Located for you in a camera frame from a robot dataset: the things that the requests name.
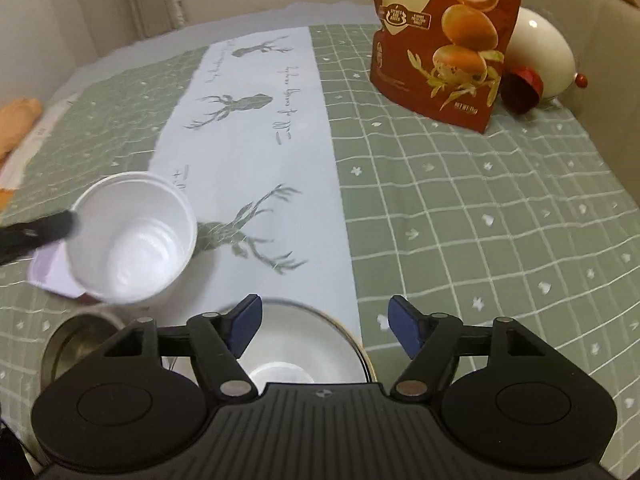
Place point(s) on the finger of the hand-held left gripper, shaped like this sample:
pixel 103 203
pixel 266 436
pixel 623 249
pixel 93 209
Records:
pixel 35 235

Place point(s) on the white bowl with yellow rim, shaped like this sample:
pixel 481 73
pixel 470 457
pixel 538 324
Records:
pixel 320 345

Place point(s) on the stainless steel bowl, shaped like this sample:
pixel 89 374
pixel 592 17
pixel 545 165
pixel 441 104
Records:
pixel 75 340

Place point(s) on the white egg-shaped ornament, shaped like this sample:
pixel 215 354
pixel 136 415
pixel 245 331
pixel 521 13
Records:
pixel 545 50

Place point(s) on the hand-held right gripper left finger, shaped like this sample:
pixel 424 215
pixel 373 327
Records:
pixel 246 325

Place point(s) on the beige upholstered headboard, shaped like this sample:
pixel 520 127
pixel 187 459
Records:
pixel 610 60

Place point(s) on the red snack bag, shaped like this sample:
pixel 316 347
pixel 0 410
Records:
pixel 440 45

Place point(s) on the cartoon print bedsheet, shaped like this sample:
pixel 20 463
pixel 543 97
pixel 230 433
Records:
pixel 47 132

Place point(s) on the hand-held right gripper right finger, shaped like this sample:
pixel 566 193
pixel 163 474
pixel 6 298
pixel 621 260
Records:
pixel 406 327

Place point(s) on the orange cloth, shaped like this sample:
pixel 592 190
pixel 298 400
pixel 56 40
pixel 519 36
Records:
pixel 17 120

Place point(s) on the white plastic cup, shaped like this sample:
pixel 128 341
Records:
pixel 135 250

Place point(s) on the dark red round object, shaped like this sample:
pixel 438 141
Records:
pixel 520 92

